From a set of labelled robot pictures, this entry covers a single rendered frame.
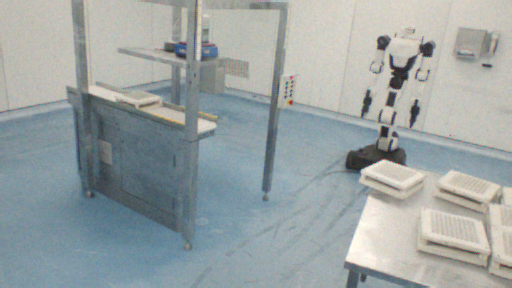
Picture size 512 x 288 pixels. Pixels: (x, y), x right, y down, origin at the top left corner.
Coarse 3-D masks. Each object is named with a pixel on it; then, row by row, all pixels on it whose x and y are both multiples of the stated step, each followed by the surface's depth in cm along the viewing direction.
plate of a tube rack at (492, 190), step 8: (448, 176) 218; (456, 176) 219; (472, 176) 221; (440, 184) 209; (448, 184) 209; (472, 184) 211; (496, 184) 214; (456, 192) 204; (464, 192) 202; (472, 192) 202; (480, 192) 203; (488, 192) 204; (496, 192) 207; (480, 200) 198; (488, 200) 196
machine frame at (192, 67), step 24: (72, 0) 292; (144, 0) 253; (168, 0) 242; (192, 0) 232; (192, 24) 236; (192, 48) 240; (192, 72) 245; (192, 96) 249; (192, 120) 255; (192, 144) 261; (192, 168) 268; (264, 168) 356; (192, 192) 274; (192, 216) 281
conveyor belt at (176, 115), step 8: (88, 88) 345; (96, 88) 347; (104, 88) 349; (104, 96) 327; (112, 96) 329; (152, 112) 299; (160, 112) 300; (168, 112) 302; (176, 112) 303; (176, 120) 286; (184, 120) 288; (200, 120) 291; (208, 120) 291; (200, 128) 277; (208, 128) 282
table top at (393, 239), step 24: (432, 192) 216; (384, 216) 188; (408, 216) 190; (480, 216) 195; (360, 240) 168; (384, 240) 169; (408, 240) 171; (360, 264) 153; (384, 264) 154; (408, 264) 155; (432, 264) 157; (456, 264) 158
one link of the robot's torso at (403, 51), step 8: (392, 40) 408; (400, 40) 404; (408, 40) 401; (416, 40) 406; (392, 48) 407; (400, 48) 403; (408, 48) 399; (416, 48) 398; (392, 56) 411; (400, 56) 405; (408, 56) 401; (416, 56) 409; (392, 64) 413; (400, 64) 408; (408, 64) 406
